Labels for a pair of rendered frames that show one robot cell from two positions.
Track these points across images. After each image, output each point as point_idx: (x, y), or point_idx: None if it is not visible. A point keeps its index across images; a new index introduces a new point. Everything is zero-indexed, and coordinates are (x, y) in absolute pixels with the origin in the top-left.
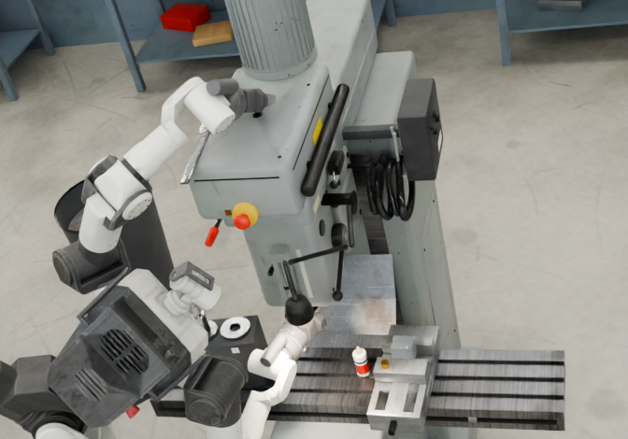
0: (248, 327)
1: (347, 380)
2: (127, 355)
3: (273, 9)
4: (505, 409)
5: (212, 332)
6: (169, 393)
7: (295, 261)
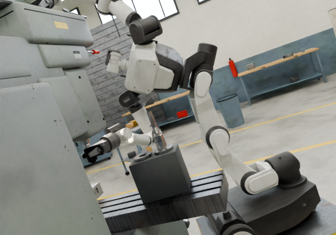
0: (134, 157)
1: (103, 205)
2: (166, 82)
3: None
4: None
5: (156, 150)
6: (210, 174)
7: None
